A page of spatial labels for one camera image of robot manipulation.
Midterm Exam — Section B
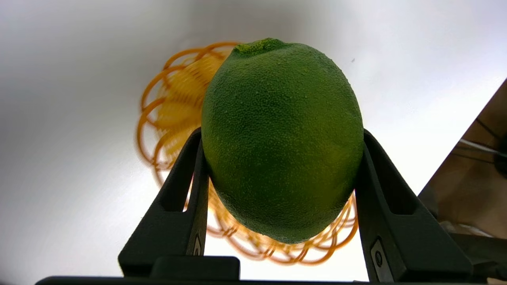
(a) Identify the yellow wicker basket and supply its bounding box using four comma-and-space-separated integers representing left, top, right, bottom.
136, 42, 359, 265

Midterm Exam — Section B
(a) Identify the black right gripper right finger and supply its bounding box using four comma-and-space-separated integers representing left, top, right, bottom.
355, 129, 474, 283

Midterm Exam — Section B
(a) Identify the green lime fruit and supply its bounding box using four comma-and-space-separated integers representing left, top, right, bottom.
201, 38, 364, 244

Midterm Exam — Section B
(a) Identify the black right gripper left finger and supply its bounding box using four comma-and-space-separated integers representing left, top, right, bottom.
118, 127, 240, 279

